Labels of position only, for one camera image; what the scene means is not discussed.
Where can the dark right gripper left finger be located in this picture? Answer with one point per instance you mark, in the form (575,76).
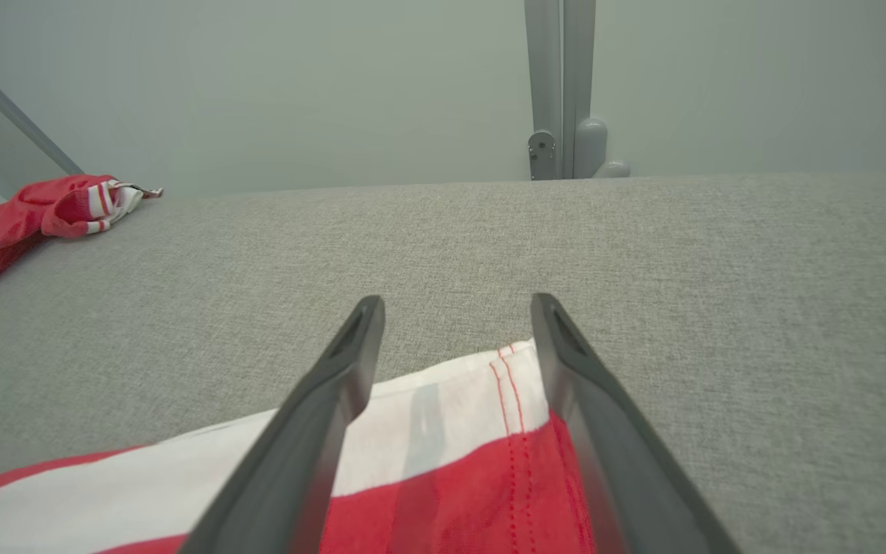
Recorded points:
(297,462)

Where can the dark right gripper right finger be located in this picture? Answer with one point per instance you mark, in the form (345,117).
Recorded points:
(627,477)

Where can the red shorts with white stripes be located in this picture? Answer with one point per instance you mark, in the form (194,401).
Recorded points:
(451,431)

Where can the grey metal frame post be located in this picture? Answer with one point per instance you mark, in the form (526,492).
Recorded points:
(547,77)

